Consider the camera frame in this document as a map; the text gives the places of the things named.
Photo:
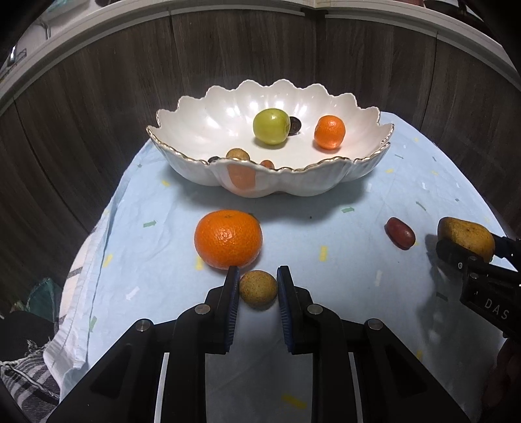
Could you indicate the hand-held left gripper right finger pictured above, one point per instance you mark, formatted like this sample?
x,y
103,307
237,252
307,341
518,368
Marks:
x,y
285,301

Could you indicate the person's right hand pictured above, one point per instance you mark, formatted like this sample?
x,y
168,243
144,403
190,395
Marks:
x,y
502,374

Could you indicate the grey striped blanket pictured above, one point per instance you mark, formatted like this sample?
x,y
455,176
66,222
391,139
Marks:
x,y
24,378

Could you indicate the dark purple grape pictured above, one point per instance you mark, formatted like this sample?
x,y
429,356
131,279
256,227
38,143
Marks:
x,y
213,159
295,126

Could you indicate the red jujube date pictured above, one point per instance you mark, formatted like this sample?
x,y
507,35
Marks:
x,y
400,232

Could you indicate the small red-brown fruit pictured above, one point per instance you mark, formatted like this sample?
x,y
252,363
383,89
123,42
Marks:
x,y
267,164

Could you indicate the yellow-green round fruit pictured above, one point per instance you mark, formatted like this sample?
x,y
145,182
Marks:
x,y
270,126

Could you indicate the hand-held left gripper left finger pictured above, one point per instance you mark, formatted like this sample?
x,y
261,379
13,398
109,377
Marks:
x,y
232,301

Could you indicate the light blue patterned tablecloth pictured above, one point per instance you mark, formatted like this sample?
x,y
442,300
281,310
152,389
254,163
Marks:
x,y
346,264

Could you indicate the large orange tangerine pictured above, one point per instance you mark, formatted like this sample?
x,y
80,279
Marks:
x,y
228,239

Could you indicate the yellow-brown oval fruit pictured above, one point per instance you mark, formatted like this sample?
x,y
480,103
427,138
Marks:
x,y
466,238

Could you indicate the white kitchen countertop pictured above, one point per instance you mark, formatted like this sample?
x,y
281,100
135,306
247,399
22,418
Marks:
x,y
122,14

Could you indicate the small orange tangerine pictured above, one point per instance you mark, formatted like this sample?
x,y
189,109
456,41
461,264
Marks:
x,y
329,132

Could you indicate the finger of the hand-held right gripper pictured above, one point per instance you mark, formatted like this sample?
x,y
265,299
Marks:
x,y
506,246
452,254

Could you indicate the teal ruffled glass dish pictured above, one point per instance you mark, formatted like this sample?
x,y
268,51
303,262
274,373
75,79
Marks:
x,y
38,297

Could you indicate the brown longan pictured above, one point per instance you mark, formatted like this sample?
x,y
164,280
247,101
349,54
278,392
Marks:
x,y
238,154
258,289

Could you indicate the white scalloped ceramic bowl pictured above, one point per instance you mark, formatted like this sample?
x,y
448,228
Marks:
x,y
211,122

